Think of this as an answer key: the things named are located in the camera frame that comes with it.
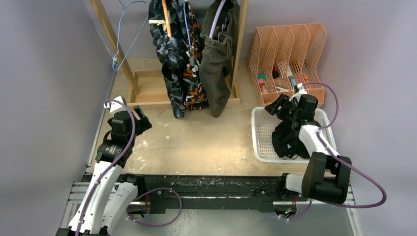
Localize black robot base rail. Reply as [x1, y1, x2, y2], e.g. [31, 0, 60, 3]
[116, 174, 308, 214]

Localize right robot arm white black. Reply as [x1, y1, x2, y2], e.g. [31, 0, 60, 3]
[265, 94, 351, 204]

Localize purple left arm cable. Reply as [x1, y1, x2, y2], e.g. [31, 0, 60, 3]
[75, 99, 136, 236]

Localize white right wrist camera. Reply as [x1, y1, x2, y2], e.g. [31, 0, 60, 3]
[289, 83, 308, 103]

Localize wooden clothes rack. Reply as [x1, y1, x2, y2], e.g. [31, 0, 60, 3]
[91, 0, 248, 110]

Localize orange plastic file organizer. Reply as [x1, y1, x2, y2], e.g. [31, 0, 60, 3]
[247, 23, 327, 106]

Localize aluminium frame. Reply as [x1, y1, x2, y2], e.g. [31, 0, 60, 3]
[57, 181, 362, 236]

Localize light blue wire hanger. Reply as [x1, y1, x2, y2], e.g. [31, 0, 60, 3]
[112, 0, 150, 72]

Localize orange plastic hanger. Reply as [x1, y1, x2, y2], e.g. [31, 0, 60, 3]
[161, 0, 172, 37]

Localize black shorts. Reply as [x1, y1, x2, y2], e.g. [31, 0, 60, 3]
[271, 121, 310, 159]

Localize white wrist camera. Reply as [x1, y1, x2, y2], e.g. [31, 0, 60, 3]
[103, 96, 126, 117]
[289, 83, 308, 103]

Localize items in file organizer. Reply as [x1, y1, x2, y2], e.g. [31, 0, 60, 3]
[257, 66, 297, 93]

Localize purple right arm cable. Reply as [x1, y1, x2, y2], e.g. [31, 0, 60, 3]
[299, 82, 387, 209]

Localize white plastic basket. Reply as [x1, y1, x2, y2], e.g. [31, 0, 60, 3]
[251, 107, 337, 164]

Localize orange camouflage shorts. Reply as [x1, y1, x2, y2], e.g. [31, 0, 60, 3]
[183, 1, 209, 111]

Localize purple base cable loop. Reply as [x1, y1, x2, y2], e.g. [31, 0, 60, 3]
[125, 187, 181, 228]

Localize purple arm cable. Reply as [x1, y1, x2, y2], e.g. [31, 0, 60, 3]
[299, 82, 387, 209]
[75, 99, 136, 236]

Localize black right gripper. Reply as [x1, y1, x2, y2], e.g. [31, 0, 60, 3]
[264, 94, 300, 123]

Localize olive green shorts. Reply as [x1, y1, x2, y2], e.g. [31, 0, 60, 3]
[199, 0, 240, 118]

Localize dark leaf-print shorts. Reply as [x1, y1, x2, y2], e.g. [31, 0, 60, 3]
[148, 0, 189, 118]

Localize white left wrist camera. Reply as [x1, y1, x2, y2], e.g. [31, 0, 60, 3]
[103, 96, 126, 117]

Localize purple plastic hanger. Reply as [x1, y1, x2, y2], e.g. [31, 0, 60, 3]
[209, 0, 226, 38]

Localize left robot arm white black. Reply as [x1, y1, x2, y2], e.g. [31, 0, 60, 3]
[56, 100, 152, 236]

